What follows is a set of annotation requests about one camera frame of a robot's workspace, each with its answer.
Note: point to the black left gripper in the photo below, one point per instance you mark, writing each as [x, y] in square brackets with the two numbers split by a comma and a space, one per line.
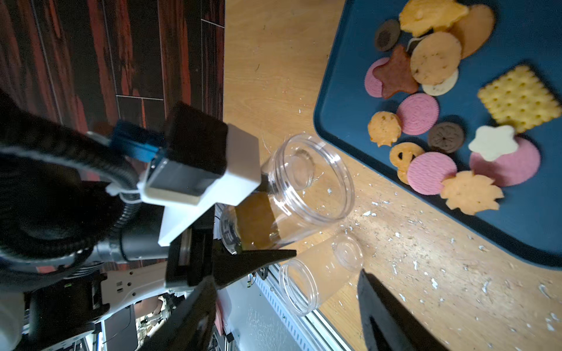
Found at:
[195, 255]

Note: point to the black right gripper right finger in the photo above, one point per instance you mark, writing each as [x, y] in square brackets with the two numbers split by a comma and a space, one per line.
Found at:
[386, 323]

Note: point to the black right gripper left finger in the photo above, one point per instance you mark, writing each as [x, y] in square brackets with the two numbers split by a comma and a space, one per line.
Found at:
[191, 325]

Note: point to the clear jar with mixed cookies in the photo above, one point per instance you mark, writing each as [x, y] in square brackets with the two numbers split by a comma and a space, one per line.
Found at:
[314, 275]

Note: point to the clear jar with yellow cookies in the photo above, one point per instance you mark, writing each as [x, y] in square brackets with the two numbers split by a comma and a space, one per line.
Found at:
[309, 188]

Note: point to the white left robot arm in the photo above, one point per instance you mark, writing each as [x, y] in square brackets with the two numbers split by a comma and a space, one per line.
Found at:
[117, 265]

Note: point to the yellow block cookie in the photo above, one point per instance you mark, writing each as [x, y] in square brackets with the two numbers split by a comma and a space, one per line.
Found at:
[256, 223]

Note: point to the orange flower cookie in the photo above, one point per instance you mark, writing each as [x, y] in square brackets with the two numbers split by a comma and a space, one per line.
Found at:
[471, 193]

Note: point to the pink round cookie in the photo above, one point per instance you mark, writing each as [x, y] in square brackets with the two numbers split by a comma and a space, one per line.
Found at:
[418, 113]
[372, 85]
[427, 171]

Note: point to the orange pretzel cookie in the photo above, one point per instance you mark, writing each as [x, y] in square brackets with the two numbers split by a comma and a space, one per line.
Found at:
[402, 155]

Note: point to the small orange speckled cookie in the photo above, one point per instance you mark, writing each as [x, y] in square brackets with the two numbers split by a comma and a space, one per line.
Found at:
[384, 128]

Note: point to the white small cookie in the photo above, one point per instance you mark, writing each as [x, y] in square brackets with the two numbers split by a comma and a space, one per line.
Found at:
[494, 142]

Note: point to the teal plastic tray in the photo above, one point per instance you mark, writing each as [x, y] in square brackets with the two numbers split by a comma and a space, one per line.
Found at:
[528, 222]

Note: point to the brown star cookie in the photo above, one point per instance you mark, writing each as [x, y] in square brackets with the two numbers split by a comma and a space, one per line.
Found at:
[396, 75]

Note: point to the yellow square cracker cookie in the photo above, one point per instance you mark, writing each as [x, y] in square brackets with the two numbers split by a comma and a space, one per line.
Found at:
[520, 99]

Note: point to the tan speckled round cookie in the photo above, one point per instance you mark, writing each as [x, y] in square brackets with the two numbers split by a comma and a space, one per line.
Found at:
[436, 58]

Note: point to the brown ridged cookie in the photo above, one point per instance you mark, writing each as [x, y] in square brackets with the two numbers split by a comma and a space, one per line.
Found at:
[474, 30]

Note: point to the orange leaf cookie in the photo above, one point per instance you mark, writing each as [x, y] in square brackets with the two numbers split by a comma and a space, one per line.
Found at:
[420, 16]

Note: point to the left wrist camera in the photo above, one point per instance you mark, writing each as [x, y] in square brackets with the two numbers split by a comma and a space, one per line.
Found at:
[197, 162]

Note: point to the dark chocolate ring cookie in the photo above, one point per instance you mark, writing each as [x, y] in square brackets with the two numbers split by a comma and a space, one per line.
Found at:
[387, 35]

